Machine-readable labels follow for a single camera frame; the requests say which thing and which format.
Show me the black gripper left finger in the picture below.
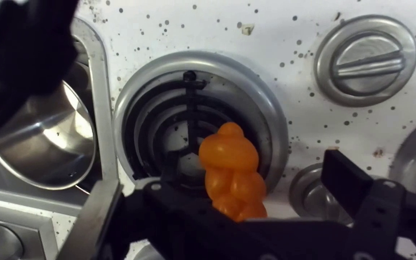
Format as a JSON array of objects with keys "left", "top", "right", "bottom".
[{"left": 56, "top": 179, "right": 121, "bottom": 260}]

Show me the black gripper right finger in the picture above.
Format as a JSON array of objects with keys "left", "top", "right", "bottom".
[{"left": 321, "top": 149, "right": 406, "bottom": 227}]

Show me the orange rubber toy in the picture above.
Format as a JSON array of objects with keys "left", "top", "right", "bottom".
[{"left": 198, "top": 122, "right": 267, "bottom": 223}]

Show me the grey stove knob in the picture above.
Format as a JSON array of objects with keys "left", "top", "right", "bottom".
[
  {"left": 289, "top": 164, "right": 353, "bottom": 224},
  {"left": 314, "top": 15, "right": 416, "bottom": 107}
]

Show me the small steel pot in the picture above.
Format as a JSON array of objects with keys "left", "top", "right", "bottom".
[{"left": 0, "top": 62, "right": 98, "bottom": 191}]

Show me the grey toy sink basin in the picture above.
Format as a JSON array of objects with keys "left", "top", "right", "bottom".
[{"left": 0, "top": 19, "right": 117, "bottom": 216}]

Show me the white speckled toy stovetop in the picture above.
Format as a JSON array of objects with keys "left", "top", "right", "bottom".
[{"left": 0, "top": 0, "right": 416, "bottom": 260}]

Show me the black cable with strap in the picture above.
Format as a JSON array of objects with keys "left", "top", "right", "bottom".
[{"left": 0, "top": 0, "right": 82, "bottom": 149}]

